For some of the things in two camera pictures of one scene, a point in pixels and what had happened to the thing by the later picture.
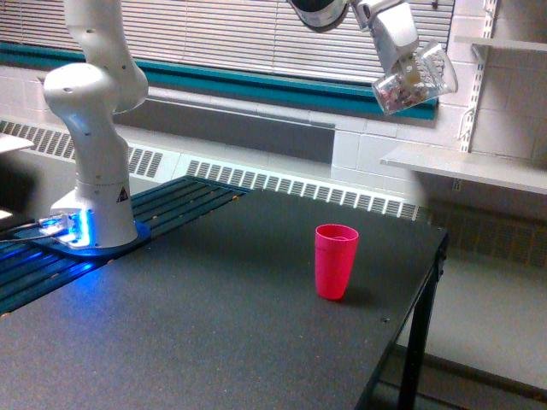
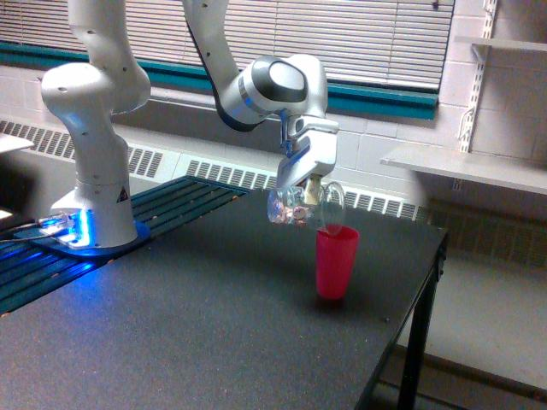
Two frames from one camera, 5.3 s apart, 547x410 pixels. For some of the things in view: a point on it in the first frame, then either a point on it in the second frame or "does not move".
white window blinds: (268, 33) does not move
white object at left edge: (11, 143) does not move
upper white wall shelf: (502, 43) does not move
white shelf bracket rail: (480, 55) does not move
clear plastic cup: (432, 75) -> (288, 204)
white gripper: (393, 28) -> (314, 150)
